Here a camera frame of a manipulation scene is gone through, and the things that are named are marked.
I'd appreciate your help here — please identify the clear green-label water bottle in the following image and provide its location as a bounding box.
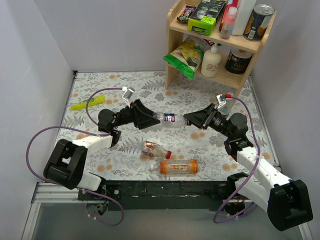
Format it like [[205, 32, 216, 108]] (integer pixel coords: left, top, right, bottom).
[[220, 98, 234, 118]]

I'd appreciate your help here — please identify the small black-cap clear bottle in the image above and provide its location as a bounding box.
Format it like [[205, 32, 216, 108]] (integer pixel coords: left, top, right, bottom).
[[153, 112, 189, 128]]

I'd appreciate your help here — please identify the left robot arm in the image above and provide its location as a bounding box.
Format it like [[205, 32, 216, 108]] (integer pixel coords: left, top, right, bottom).
[[43, 99, 161, 200]]

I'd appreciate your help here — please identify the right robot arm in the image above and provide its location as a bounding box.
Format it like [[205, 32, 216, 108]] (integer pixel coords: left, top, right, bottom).
[[184, 104, 313, 231]]

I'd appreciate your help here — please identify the red-cap clear bottle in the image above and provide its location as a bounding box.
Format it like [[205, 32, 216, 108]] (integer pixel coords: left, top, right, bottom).
[[142, 140, 172, 159]]

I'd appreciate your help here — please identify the orange drink bottle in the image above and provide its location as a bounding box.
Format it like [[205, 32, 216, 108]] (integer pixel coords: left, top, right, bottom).
[[149, 159, 199, 175]]

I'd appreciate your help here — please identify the white pump lotion bottle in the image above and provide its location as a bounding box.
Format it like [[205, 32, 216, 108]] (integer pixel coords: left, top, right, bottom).
[[200, 43, 222, 78]]

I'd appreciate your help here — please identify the pink spray bottle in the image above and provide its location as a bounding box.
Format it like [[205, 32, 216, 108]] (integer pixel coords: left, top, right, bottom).
[[220, 6, 238, 40]]

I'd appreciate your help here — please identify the white tall bottle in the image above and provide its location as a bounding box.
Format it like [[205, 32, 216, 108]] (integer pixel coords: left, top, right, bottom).
[[231, 0, 256, 36]]

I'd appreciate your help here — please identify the floral table mat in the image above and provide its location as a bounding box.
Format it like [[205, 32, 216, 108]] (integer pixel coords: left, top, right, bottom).
[[46, 70, 266, 182]]

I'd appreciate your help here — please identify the yellow green tube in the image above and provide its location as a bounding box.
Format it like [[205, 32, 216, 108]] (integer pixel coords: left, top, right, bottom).
[[69, 94, 106, 110]]

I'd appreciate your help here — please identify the green chips bag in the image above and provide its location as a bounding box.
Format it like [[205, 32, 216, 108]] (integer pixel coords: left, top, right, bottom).
[[163, 41, 205, 80]]

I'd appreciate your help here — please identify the wooden shelf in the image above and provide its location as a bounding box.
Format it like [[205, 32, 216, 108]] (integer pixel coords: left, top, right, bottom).
[[164, 0, 277, 99]]

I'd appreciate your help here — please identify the black canister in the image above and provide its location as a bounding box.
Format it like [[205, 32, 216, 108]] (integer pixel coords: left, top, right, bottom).
[[224, 48, 253, 75]]

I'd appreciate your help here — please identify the cassava chips bag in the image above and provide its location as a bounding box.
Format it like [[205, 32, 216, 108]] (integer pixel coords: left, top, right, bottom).
[[184, 35, 215, 52]]

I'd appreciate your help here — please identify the green black box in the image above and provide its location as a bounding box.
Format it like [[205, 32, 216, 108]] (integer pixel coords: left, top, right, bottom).
[[188, 0, 226, 36]]

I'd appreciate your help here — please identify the dark snack packet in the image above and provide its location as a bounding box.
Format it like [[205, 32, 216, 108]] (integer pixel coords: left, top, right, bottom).
[[176, 5, 197, 24]]

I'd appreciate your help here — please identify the tin food can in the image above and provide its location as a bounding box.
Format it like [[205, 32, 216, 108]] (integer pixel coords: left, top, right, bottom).
[[243, 3, 275, 41]]

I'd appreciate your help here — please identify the red white carton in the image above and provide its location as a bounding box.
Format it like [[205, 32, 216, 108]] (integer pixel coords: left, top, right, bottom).
[[219, 0, 239, 31]]

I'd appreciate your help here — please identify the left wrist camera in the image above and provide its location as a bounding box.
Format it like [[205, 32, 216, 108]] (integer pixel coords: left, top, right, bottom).
[[122, 86, 135, 106]]

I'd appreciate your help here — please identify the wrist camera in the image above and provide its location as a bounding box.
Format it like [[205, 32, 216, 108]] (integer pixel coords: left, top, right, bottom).
[[122, 86, 135, 106], [216, 94, 233, 110]]

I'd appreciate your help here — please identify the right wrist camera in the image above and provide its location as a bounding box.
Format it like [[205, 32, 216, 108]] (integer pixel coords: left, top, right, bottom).
[[216, 94, 233, 110]]

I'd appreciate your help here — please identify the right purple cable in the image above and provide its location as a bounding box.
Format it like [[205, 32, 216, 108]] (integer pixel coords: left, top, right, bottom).
[[212, 96, 262, 224]]

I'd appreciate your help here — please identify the purple cable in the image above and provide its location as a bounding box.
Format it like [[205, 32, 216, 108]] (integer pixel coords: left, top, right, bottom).
[[212, 96, 262, 224], [26, 87, 126, 227]]

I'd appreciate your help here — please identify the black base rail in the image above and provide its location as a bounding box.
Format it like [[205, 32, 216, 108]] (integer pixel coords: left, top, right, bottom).
[[77, 180, 247, 212]]

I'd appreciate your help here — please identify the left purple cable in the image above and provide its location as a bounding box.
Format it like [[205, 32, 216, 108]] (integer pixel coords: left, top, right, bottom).
[[26, 87, 126, 227]]

